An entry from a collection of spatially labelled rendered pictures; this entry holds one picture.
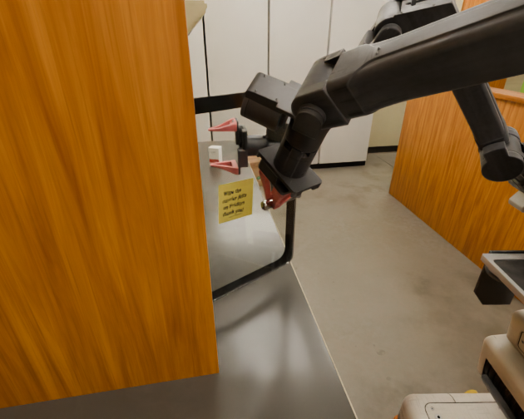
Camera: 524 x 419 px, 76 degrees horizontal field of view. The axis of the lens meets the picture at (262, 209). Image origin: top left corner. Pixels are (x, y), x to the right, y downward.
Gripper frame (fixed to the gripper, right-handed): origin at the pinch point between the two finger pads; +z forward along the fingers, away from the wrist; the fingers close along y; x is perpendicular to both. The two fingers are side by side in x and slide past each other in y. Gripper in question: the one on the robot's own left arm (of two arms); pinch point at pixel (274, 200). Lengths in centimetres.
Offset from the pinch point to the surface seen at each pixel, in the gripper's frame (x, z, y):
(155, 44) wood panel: -20.2, -26.1, -7.7
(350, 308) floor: 97, 127, 18
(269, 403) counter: -14.8, 15.7, 26.4
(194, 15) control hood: -12.7, -26.3, -13.4
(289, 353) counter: -5.7, 18.1, 22.0
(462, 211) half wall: 214, 100, 11
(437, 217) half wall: 224, 124, 2
